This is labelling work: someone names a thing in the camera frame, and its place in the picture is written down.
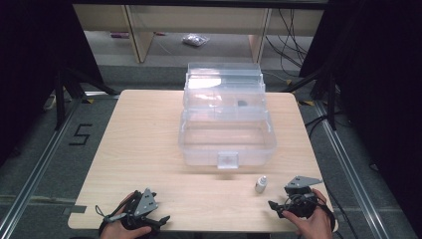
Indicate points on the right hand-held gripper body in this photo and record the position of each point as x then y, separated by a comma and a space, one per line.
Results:
300, 199

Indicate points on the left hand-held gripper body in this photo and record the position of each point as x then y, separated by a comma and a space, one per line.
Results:
146, 203

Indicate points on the small white dropper bottle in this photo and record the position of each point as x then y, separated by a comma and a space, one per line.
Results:
260, 185

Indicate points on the clear plastic storage box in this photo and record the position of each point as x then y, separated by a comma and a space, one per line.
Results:
229, 132

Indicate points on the person's right hand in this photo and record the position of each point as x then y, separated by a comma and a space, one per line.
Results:
315, 225

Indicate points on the person's left hand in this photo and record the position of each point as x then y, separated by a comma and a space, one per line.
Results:
116, 230

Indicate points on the black metal stand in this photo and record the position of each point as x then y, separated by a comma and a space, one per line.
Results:
60, 99
331, 99

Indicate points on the black curtain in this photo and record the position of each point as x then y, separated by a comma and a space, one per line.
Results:
33, 66
381, 83

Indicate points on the clear plastic bag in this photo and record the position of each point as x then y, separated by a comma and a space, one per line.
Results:
195, 40

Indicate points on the metal floor rail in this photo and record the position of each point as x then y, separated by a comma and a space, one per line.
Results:
351, 172
33, 179

